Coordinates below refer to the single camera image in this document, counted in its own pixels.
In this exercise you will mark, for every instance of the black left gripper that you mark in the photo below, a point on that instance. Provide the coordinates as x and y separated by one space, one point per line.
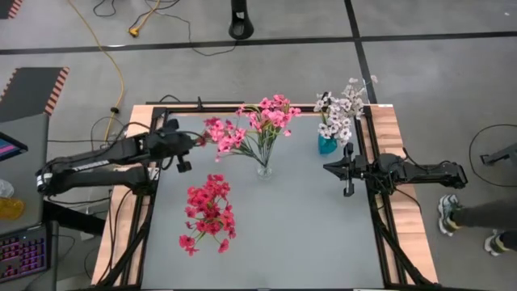
167 143

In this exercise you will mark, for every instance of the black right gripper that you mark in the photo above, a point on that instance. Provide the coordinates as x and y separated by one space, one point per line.
359 169

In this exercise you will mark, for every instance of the red artificial flower bunch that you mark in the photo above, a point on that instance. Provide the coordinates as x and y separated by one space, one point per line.
186 241
222 220
208 190

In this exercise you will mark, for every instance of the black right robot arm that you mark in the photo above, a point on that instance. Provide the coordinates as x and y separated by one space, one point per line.
428 174

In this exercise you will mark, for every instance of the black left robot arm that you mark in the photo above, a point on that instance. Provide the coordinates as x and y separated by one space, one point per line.
97 180

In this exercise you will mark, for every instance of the blue glass vase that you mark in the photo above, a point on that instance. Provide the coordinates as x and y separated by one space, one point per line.
326 146

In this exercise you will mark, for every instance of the clear textured glass vase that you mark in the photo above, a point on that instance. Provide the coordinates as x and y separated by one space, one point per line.
264 173

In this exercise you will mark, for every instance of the black bar behind table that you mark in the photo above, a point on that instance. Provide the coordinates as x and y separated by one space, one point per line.
182 102

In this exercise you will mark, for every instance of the black clamp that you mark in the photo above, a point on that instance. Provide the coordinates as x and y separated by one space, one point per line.
199 102

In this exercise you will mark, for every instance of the white grey sneaker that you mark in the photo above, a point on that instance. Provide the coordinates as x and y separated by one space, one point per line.
448 214
494 243

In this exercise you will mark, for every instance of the person's feet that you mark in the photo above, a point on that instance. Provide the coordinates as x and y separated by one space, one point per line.
484 214

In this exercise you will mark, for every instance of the grey floor stand base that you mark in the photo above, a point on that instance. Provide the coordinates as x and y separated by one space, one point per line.
503 155

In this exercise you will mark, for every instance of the grey side desk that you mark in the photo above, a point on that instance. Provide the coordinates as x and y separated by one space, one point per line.
24 169

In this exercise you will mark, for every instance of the large hazard-striped floor mat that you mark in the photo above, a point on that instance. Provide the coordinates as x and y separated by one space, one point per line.
28 93

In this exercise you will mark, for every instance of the tilted computer screen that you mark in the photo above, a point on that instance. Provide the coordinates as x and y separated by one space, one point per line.
10 147

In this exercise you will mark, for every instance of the clear plastic container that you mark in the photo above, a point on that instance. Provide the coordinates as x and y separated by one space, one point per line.
5 188

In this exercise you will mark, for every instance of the yellow translucent container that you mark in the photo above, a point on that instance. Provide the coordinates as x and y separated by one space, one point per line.
10 208

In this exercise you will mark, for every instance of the backlit black keyboard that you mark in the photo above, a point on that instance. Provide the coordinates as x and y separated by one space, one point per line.
22 252

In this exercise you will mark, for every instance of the small hazard-striped floor mat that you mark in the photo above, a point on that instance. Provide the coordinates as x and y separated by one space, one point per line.
6 6

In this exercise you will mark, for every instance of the black metal table frame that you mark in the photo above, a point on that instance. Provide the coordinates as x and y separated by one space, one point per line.
194 110

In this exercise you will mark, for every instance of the black pedestal stand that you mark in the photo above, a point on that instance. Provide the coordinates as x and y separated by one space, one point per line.
241 26

